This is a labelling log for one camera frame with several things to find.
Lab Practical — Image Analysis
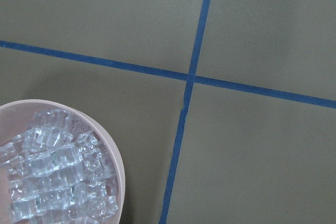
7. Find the pile of clear ice cubes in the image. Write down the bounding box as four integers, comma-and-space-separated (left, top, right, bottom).
1, 108, 119, 223

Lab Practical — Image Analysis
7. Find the pink bowl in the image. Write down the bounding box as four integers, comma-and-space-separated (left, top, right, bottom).
1, 99, 125, 223

